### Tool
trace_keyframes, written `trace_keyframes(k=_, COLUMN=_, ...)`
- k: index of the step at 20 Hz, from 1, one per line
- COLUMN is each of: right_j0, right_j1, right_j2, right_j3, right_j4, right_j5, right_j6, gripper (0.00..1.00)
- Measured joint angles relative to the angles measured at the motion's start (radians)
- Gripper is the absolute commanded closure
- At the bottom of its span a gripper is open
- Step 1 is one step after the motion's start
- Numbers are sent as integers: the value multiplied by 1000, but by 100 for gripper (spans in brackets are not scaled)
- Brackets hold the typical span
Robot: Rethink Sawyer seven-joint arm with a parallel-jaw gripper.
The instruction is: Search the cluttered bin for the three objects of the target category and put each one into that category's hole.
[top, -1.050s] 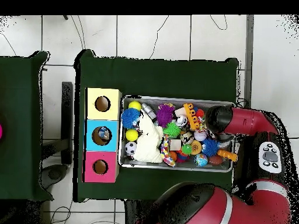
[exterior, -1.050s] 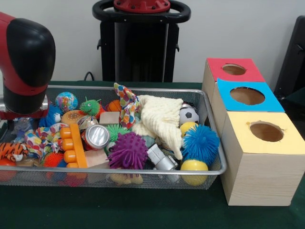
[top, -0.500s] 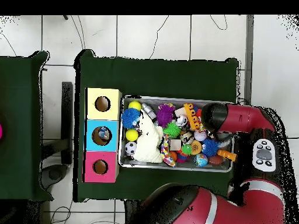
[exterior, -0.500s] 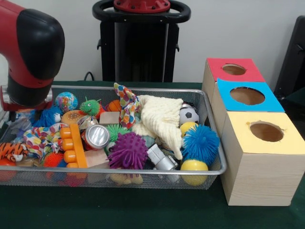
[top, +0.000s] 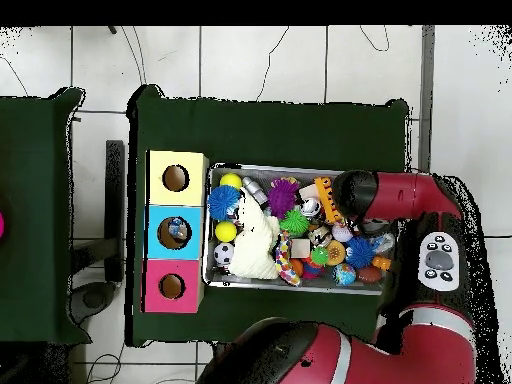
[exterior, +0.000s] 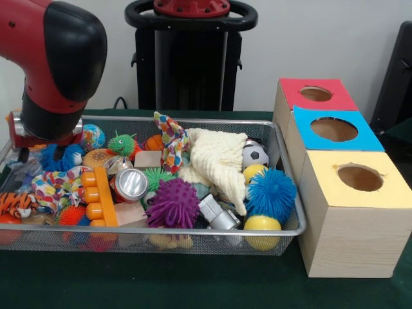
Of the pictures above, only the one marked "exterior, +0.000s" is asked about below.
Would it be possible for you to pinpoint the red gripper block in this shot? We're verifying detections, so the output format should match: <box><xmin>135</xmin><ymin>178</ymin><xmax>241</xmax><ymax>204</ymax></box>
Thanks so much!
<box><xmin>6</xmin><ymin>111</ymin><xmax>82</xmax><ymax>164</ymax></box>

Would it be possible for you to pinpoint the multicoloured swirl ball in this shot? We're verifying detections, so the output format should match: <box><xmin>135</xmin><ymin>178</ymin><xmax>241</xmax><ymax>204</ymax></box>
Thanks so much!
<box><xmin>82</xmin><ymin>124</ymin><xmax>106</xmax><ymax>153</ymax></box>

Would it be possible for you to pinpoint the shallow clear mesh bin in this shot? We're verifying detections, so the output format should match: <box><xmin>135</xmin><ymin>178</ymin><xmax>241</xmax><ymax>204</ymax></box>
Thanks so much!
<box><xmin>0</xmin><ymin>115</ymin><xmax>307</xmax><ymax>257</ymax></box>

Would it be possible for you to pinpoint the wooden box with three holes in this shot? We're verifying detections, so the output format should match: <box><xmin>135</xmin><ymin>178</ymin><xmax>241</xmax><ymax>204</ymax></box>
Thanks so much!
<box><xmin>273</xmin><ymin>78</ymin><xmax>412</xmax><ymax>279</ymax></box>

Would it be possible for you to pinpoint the orange toy building block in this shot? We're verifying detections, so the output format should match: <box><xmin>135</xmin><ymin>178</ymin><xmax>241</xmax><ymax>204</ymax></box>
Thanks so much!
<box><xmin>80</xmin><ymin>167</ymin><xmax>119</xmax><ymax>227</ymax></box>

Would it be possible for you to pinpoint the silver metal can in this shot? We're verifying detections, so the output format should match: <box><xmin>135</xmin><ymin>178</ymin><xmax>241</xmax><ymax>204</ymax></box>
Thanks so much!
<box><xmin>108</xmin><ymin>164</ymin><xmax>150</xmax><ymax>201</ymax></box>

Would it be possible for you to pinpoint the green spiky ball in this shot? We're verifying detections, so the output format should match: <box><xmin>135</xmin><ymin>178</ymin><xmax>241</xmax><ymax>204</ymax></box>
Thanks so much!
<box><xmin>143</xmin><ymin>167</ymin><xmax>169</xmax><ymax>194</ymax></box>

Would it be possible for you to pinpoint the colourful patterned cloth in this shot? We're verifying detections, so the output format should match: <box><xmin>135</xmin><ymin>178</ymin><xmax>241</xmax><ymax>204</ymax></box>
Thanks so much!
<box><xmin>153</xmin><ymin>111</ymin><xmax>191</xmax><ymax>174</ymax></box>

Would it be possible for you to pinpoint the purple spiky ball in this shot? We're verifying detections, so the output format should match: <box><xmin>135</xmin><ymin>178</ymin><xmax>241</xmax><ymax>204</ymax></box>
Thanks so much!
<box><xmin>145</xmin><ymin>178</ymin><xmax>201</xmax><ymax>229</ymax></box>

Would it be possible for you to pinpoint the cream knitted cloth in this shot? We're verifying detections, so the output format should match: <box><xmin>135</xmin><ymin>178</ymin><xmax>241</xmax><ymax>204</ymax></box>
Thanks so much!
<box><xmin>178</xmin><ymin>128</ymin><xmax>249</xmax><ymax>216</ymax></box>

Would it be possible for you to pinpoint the dark green table cloth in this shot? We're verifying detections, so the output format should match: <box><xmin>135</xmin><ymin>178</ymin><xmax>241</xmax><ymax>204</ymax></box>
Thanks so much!
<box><xmin>0</xmin><ymin>108</ymin><xmax>412</xmax><ymax>309</ymax></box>

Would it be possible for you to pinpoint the yellow ball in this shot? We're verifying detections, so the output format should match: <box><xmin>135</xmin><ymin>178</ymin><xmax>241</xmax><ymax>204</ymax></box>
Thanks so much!
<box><xmin>243</xmin><ymin>214</ymin><xmax>283</xmax><ymax>252</ymax></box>
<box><xmin>243</xmin><ymin>164</ymin><xmax>268</xmax><ymax>185</ymax></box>

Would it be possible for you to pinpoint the small soccer ball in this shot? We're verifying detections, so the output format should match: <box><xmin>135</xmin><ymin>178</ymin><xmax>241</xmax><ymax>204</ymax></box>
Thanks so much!
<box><xmin>241</xmin><ymin>143</ymin><xmax>270</xmax><ymax>169</ymax></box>

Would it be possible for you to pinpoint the large blue spiky ball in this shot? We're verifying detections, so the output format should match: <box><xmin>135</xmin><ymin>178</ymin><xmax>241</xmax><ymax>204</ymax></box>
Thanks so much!
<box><xmin>245</xmin><ymin>168</ymin><xmax>298</xmax><ymax>223</ymax></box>

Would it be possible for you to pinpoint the black chair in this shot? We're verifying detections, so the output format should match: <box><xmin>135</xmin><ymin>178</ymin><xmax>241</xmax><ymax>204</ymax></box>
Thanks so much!
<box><xmin>372</xmin><ymin>21</ymin><xmax>412</xmax><ymax>136</ymax></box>

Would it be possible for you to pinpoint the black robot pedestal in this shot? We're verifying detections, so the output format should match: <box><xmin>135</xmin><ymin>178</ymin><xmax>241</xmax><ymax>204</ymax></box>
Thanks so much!
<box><xmin>124</xmin><ymin>0</ymin><xmax>259</xmax><ymax>111</ymax></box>

